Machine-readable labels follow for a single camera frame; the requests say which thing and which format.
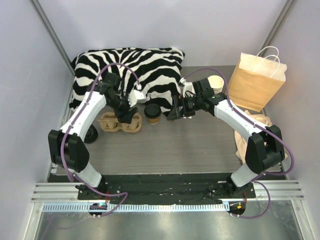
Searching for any stack of paper cups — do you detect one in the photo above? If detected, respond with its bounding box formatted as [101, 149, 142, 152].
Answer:
[207, 75, 225, 94]

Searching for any purple cable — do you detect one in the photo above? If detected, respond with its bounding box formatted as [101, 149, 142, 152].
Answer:
[182, 68, 295, 220]
[59, 62, 143, 221]

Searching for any aluminium rail frame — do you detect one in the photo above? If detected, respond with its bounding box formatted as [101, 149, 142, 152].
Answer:
[22, 176, 316, 240]

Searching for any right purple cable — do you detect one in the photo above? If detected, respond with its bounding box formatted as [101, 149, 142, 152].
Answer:
[182, 68, 295, 220]

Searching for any beige cloth bag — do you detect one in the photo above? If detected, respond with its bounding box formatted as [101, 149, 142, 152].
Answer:
[234, 110, 272, 165]

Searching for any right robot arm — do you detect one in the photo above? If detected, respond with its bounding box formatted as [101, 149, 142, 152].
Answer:
[167, 78, 285, 198]

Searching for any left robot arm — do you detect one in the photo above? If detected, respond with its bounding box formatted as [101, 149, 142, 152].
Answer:
[48, 73, 146, 200]

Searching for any single paper cup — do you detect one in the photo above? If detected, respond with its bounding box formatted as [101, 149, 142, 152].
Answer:
[147, 117, 160, 125]

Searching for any zebra print pillow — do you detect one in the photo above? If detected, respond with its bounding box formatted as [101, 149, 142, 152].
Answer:
[69, 47, 185, 116]

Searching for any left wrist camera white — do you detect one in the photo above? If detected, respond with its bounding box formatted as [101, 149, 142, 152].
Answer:
[127, 89, 147, 108]

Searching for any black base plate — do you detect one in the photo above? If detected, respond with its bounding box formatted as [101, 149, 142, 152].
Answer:
[74, 172, 257, 205]

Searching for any cardboard cup carrier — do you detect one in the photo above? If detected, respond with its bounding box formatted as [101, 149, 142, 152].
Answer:
[98, 112, 142, 133]

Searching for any black lid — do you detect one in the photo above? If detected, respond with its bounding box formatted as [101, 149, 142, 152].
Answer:
[84, 125, 99, 144]
[144, 103, 162, 119]

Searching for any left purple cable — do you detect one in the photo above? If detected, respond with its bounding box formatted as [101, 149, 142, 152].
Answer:
[59, 62, 143, 221]

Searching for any brown paper bag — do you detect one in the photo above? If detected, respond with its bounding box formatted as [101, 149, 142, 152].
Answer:
[227, 46, 287, 112]

